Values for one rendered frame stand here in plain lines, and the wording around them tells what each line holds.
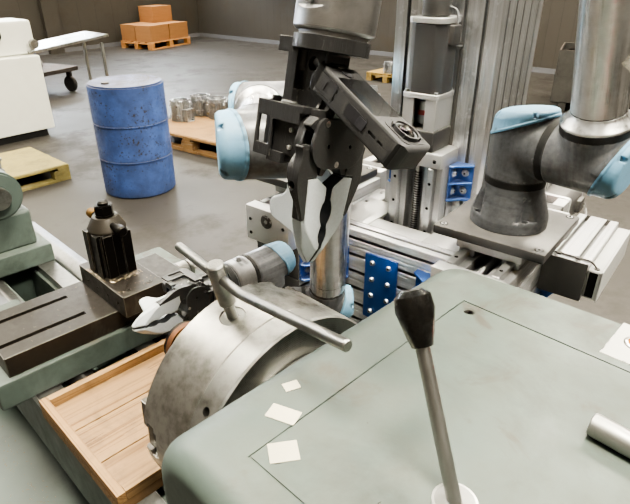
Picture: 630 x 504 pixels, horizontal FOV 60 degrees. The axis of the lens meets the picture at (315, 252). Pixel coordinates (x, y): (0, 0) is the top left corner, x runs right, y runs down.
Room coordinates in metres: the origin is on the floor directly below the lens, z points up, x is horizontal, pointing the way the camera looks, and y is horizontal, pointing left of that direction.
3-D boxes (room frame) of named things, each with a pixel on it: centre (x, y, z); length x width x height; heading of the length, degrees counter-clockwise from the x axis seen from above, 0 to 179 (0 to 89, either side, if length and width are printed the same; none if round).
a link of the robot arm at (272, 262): (1.00, 0.10, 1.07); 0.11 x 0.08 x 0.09; 135
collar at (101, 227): (1.08, 0.45, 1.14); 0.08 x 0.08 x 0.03
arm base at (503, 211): (1.03, -0.40, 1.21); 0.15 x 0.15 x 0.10
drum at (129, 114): (4.26, 1.43, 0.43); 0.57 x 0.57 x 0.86
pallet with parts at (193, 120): (5.55, 1.00, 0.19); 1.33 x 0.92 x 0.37; 53
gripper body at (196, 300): (0.89, 0.22, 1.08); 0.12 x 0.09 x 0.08; 135
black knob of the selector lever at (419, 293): (0.36, -0.08, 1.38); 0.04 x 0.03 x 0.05; 45
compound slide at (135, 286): (1.06, 0.43, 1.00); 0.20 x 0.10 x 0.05; 45
